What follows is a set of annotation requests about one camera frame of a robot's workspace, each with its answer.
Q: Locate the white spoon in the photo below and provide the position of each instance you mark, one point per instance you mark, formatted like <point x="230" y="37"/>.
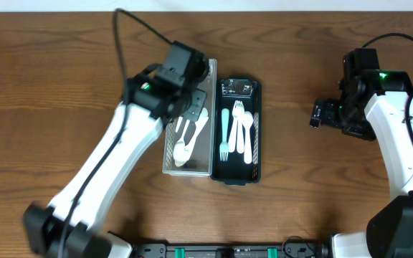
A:
<point x="248" y="123"/>
<point x="188" y="150"/>
<point x="200" y="123"/>

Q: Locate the white fork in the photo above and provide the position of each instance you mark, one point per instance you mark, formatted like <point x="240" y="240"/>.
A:
<point x="233" y="135"/>
<point x="240" y="138"/>

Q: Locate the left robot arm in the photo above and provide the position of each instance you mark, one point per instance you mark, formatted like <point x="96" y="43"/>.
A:
<point x="70" y="224"/>

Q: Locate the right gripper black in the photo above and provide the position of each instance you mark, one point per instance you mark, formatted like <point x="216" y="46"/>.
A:
<point x="318" y="115"/>

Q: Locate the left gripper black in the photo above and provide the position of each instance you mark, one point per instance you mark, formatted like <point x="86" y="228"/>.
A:
<point x="195" y="108"/>

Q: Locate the white spoon diagonal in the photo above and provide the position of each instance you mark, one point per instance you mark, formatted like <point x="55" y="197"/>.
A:
<point x="180" y="144"/>

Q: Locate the black perforated plastic basket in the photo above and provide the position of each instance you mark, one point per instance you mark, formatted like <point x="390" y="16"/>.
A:
<point x="235" y="171"/>

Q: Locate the pale blue plastic fork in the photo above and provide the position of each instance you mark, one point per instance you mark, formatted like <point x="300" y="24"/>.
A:
<point x="224" y="147"/>

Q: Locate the clear perforated plastic basket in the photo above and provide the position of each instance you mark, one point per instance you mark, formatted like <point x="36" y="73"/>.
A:
<point x="200" y="162"/>

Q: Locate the white spoon horizontal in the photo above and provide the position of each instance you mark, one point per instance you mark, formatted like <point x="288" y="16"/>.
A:
<point x="178" y="124"/>

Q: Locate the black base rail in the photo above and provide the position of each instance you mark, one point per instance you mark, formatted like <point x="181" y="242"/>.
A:
<point x="293" y="246"/>

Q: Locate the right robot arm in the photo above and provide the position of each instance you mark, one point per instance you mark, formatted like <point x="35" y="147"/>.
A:
<point x="375" y="105"/>

